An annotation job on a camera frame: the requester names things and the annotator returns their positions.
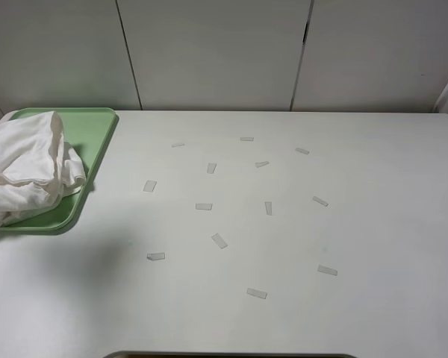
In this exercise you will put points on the white short sleeve shirt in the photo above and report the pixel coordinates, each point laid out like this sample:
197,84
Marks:
38,168

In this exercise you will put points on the green plastic tray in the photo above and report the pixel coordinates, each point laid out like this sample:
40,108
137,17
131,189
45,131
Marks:
89,132

